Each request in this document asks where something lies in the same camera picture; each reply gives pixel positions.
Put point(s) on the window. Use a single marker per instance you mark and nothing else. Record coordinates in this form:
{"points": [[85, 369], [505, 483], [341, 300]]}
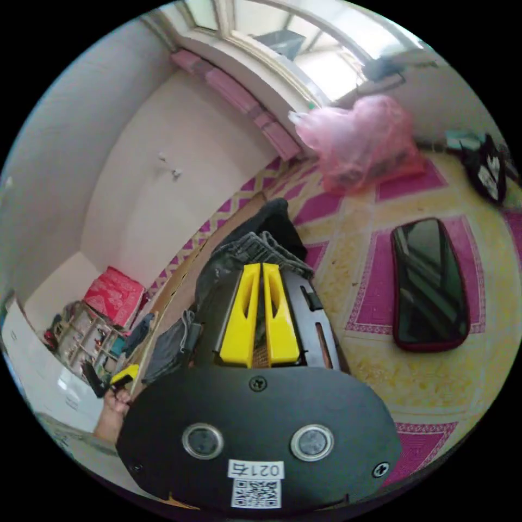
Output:
{"points": [[285, 45]]}

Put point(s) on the person's left hand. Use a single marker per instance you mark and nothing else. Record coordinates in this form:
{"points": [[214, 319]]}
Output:
{"points": [[112, 416]]}

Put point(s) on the red patterned carton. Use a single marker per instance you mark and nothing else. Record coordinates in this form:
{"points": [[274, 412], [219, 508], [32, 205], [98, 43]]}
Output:
{"points": [[114, 295]]}

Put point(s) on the black bag with white print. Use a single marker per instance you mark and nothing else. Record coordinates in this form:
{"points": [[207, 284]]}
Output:
{"points": [[487, 171]]}

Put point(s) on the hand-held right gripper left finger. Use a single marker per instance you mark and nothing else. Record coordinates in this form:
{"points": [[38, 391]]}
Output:
{"points": [[238, 326]]}

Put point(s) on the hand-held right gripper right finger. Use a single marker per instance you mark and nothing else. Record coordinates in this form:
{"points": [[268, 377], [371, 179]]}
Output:
{"points": [[281, 330]]}

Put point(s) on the pink plastic bag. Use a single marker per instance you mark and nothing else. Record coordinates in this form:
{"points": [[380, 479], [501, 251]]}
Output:
{"points": [[359, 142]]}

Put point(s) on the black phone in red case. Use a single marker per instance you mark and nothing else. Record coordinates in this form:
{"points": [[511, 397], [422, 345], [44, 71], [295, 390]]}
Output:
{"points": [[430, 285]]}

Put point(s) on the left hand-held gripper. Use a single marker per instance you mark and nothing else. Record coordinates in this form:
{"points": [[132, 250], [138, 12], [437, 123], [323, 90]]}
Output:
{"points": [[96, 381]]}

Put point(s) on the black garment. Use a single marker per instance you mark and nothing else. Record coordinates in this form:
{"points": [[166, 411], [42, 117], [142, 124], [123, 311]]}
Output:
{"points": [[279, 228]]}

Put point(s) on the pink cushion row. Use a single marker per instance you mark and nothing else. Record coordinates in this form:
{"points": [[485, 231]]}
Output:
{"points": [[244, 98]]}

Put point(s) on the white gray jeans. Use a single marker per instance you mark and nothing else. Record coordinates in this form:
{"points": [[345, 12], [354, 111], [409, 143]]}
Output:
{"points": [[222, 265]]}

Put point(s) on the white shelf with items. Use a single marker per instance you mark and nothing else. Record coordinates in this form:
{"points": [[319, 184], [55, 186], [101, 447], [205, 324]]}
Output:
{"points": [[87, 336]]}

